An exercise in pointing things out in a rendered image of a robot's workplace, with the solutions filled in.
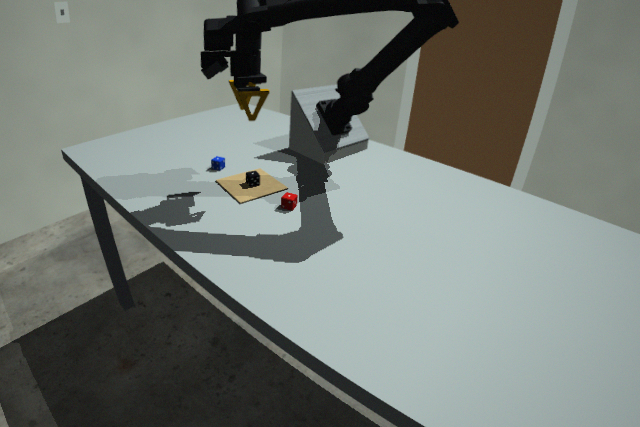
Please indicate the red die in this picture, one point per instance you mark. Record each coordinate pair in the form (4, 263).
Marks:
(289, 201)

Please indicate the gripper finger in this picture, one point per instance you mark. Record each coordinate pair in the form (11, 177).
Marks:
(236, 94)
(263, 93)

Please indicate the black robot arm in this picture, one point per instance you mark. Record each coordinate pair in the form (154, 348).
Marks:
(355, 88)

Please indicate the tan flat mat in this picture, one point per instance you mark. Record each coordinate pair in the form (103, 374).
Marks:
(237, 187)

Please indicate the black die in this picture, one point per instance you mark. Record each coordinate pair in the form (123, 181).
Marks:
(252, 178)

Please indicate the blue die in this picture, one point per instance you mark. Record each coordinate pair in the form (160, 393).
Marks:
(218, 163)

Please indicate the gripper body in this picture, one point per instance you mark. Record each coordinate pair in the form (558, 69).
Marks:
(240, 82)

